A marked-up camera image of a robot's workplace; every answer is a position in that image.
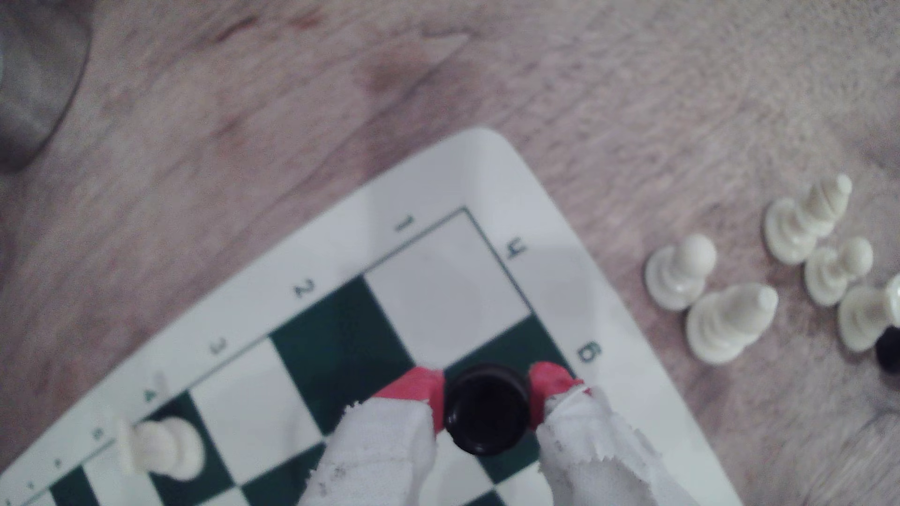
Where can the white chess bishop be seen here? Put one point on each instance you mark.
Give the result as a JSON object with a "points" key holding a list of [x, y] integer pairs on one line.
{"points": [[805, 218], [731, 322]]}

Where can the grey round object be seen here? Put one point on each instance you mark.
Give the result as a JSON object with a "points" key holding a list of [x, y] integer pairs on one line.
{"points": [[32, 77]]}

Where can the black chess piece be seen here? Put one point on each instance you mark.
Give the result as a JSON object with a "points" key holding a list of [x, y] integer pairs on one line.
{"points": [[486, 411], [889, 350]]}

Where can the white chess pawn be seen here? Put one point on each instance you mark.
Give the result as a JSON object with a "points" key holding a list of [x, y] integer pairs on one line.
{"points": [[678, 273], [163, 446], [837, 270]]}

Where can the green and white chess board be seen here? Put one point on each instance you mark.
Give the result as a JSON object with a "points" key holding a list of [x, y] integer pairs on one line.
{"points": [[436, 288]]}

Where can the white chess piece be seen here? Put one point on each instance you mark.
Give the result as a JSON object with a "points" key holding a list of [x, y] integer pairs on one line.
{"points": [[868, 316]]}

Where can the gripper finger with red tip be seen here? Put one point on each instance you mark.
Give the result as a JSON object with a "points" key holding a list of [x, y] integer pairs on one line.
{"points": [[597, 464], [380, 457]]}

